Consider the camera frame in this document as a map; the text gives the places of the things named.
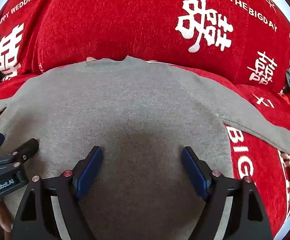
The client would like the red printed sofa cover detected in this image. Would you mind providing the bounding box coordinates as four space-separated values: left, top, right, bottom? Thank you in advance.
0 0 290 238

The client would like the grey knit sweater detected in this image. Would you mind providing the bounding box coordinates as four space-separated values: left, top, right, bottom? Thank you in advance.
0 55 290 240

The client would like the person's left hand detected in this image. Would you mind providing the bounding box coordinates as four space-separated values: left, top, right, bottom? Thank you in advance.
0 201 12 233

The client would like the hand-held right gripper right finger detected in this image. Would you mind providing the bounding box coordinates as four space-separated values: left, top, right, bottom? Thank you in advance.
181 146 273 240

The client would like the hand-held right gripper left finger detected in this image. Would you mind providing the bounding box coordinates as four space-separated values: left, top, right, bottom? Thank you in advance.
12 145 104 240

